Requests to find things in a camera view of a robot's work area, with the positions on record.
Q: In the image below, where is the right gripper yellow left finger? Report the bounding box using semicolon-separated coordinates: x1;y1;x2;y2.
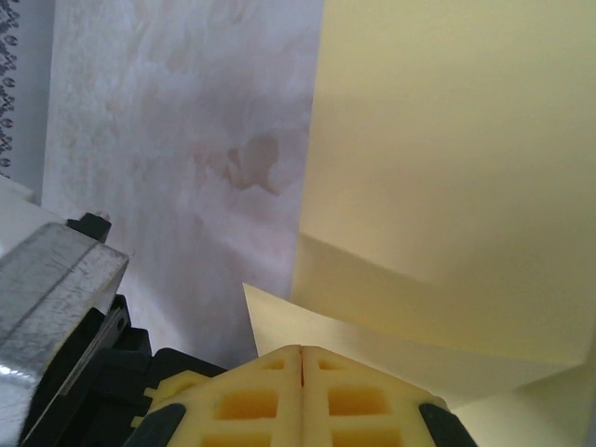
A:
132;343;303;447

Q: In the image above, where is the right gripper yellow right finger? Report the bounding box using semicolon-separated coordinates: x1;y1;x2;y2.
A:
301;344;480;447

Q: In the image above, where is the yellow paper sheet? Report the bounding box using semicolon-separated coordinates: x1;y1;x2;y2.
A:
242;0;596;447

